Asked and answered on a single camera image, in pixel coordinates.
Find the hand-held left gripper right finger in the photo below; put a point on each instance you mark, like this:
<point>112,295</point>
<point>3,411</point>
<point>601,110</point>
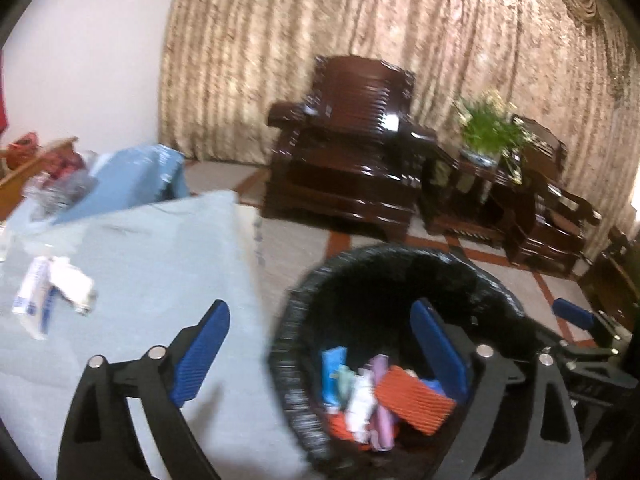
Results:
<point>440,350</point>

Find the dark wooden side table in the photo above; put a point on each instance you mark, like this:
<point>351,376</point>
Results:
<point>465,200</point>

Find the small dark wooden armchair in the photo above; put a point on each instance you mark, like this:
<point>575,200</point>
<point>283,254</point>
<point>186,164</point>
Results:
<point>550,220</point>

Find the white crumpled paper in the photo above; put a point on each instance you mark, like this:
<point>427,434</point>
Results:
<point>72,285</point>

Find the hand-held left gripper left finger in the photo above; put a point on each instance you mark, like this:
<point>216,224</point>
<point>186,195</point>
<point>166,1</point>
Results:
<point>200,355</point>

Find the red apples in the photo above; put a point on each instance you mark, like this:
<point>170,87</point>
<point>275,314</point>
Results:
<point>62,166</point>

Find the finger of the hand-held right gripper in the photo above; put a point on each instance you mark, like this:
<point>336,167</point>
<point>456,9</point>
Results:
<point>600,362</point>
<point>575,312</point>

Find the red basket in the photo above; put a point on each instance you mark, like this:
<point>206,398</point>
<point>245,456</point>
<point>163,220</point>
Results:
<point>22,150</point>

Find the small orange foam net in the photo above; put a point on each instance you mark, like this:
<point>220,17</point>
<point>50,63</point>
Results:
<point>415,400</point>

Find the large dark wooden armchair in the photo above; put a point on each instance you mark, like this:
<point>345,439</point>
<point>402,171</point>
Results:
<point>350,150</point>

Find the red cloth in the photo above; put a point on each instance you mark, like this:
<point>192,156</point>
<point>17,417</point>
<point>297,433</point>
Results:
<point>2,95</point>

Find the black trash bin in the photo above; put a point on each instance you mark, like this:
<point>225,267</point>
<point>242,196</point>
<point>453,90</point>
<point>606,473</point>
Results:
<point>360,300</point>

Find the glass fruit bowl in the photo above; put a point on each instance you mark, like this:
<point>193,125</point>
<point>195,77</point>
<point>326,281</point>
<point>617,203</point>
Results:
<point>55,197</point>

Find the dark blue wrapper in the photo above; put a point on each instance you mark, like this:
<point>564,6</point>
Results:
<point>432,387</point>

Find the dark wooden furniture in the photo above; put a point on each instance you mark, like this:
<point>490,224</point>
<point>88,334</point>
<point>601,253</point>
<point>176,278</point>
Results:
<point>610,280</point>

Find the pale grey-green tablecloth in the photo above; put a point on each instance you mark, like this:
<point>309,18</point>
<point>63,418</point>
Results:
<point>150,260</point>

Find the green potted plant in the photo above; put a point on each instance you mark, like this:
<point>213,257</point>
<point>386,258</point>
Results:
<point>487,127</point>

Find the beige patterned curtain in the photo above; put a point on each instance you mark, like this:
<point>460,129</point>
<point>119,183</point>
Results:
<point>325,10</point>

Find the light wooden furniture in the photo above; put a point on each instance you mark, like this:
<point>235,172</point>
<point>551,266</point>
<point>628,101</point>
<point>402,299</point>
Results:
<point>15,180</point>

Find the white and blue box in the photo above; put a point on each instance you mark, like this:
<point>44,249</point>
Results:
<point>32,300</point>

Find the light blue packet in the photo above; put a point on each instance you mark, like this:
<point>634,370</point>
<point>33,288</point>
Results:
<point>331,375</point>

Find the blue and white plant pot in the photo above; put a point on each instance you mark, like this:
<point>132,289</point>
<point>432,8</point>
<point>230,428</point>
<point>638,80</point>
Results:
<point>480,157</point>

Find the light green wrapper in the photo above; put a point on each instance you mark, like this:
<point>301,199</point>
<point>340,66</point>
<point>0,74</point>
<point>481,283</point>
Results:
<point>345,385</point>

